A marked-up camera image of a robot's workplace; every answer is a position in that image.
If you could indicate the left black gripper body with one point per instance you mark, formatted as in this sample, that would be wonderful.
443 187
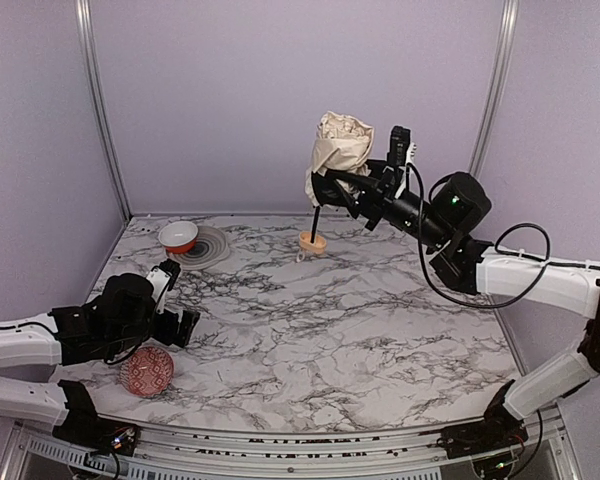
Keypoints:
181 327

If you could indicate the grey ringed silicone mat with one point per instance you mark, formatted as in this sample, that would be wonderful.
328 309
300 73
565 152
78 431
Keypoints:
211 248

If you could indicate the right aluminium frame post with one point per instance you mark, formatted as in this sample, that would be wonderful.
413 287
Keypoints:
497 84

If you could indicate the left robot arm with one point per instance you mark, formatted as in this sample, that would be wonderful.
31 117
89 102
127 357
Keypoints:
128 312

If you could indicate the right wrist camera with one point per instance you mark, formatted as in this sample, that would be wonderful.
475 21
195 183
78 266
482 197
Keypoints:
401 148

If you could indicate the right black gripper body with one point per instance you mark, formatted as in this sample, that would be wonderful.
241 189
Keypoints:
380 195

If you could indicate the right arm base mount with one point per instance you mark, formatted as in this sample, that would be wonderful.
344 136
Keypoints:
478 438

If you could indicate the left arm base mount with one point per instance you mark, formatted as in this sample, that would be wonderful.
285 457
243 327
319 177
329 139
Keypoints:
100 434

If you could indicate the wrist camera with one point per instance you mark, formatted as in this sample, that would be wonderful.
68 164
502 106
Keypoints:
401 148
162 278

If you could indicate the left aluminium frame post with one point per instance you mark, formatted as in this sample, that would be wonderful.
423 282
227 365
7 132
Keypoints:
89 52

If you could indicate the aluminium frame post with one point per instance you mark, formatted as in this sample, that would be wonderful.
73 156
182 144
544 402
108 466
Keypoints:
497 84
89 52

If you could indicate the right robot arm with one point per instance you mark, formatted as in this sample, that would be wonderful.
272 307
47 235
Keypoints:
442 226

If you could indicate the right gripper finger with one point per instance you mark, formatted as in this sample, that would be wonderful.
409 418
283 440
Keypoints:
369 177
336 196

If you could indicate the beige folding umbrella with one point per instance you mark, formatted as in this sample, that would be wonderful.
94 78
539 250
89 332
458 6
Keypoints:
343 142

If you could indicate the front aluminium rail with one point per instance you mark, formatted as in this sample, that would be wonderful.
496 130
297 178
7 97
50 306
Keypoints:
542 450

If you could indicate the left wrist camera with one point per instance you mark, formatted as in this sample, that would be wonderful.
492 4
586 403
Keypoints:
162 278

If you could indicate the orange white bowl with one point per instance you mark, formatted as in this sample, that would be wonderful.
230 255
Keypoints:
178 237

